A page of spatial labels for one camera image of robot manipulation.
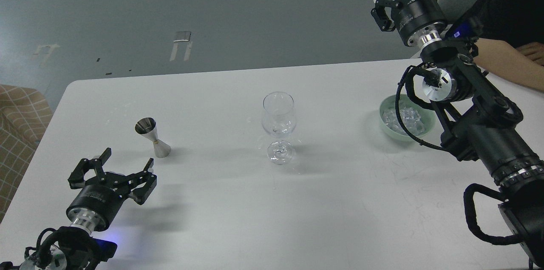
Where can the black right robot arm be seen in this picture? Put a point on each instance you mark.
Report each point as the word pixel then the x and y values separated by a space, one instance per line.
pixel 479 122

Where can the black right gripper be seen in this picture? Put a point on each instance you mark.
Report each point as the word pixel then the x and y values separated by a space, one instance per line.
pixel 419 22

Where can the clear ice cubes pile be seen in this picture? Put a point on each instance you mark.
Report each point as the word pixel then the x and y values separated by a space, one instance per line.
pixel 411 119

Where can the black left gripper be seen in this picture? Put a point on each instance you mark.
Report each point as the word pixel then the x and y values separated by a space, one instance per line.
pixel 103 195

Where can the tan checkered sofa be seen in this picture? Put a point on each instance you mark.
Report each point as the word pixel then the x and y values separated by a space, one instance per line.
pixel 24 117

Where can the steel double jigger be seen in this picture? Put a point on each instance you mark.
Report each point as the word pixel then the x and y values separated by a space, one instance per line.
pixel 147 128

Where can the person black shirt torso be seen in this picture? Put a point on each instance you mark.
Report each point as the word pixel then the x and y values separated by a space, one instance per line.
pixel 517 22

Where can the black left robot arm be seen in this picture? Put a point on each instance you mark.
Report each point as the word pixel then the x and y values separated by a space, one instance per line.
pixel 68 248

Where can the clear wine glass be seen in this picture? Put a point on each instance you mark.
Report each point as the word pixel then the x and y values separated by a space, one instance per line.
pixel 279 120

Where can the person forearm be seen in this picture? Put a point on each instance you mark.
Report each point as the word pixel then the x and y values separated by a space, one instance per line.
pixel 503 60

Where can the pale green bowl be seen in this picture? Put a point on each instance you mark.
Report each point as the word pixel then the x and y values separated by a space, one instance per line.
pixel 404 101

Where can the grey office chair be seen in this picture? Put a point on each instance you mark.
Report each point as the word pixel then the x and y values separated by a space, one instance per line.
pixel 454 9

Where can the person hand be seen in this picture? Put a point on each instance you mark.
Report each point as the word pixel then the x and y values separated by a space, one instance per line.
pixel 533 51

